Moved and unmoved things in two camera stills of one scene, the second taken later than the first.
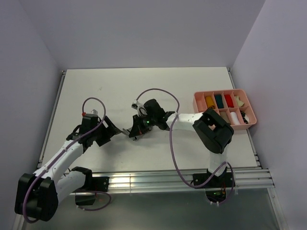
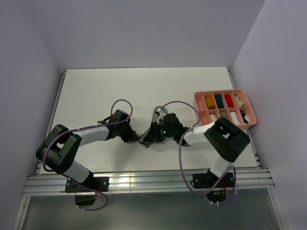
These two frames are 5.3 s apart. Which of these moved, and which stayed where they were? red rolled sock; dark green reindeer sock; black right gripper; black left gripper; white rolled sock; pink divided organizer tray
Moved: black left gripper; black right gripper
Stayed: pink divided organizer tray; red rolled sock; dark green reindeer sock; white rolled sock
